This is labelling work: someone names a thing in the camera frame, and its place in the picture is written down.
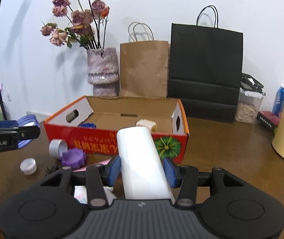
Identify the purple ceramic vase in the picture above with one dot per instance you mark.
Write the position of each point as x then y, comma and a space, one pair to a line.
103, 71

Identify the red cardboard box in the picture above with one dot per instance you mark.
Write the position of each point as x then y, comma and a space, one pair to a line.
92, 123

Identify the white tape roll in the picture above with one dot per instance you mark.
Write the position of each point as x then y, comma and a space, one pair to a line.
57, 147

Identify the dried pink roses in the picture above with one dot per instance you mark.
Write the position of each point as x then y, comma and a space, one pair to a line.
87, 23

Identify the blue drink can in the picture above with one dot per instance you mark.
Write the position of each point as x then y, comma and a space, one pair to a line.
278, 105

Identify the white spray bottle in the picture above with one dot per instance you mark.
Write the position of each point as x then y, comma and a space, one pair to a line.
109, 191

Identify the purple ridged lid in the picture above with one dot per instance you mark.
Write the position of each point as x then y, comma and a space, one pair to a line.
74, 158

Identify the white cube power adapter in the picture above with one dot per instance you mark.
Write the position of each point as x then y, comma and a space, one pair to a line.
151, 125

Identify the small white round cap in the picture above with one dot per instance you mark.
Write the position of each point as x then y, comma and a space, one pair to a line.
28, 166

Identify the black paper bag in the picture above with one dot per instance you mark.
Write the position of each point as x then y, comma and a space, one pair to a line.
205, 67

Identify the clear seed container black lid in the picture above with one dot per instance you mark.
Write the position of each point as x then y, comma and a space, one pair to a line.
250, 98

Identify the clear box of white beads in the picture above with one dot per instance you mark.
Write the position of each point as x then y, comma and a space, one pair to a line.
80, 193

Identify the blue rimmed round container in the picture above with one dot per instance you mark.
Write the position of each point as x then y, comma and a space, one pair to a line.
29, 129

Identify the white panel against wall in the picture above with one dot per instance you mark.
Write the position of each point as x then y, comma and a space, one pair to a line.
40, 116

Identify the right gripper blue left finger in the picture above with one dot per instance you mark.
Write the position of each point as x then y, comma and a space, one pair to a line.
97, 177

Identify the brown paper bag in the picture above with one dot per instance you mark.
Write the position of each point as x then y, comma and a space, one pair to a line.
143, 64

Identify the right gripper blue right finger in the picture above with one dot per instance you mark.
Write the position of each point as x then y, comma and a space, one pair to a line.
186, 179

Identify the dark red book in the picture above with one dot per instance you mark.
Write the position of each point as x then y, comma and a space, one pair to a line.
268, 120

